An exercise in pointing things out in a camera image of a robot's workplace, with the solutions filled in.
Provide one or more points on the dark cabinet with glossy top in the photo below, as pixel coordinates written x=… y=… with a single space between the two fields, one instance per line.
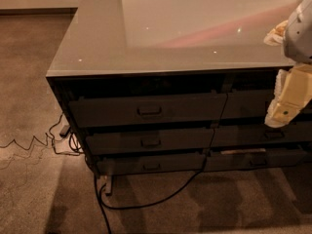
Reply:
x=146 y=48

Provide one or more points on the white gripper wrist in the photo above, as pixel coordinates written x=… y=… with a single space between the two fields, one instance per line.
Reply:
x=299 y=36

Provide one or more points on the black power adapter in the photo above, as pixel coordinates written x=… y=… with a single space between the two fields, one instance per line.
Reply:
x=64 y=131

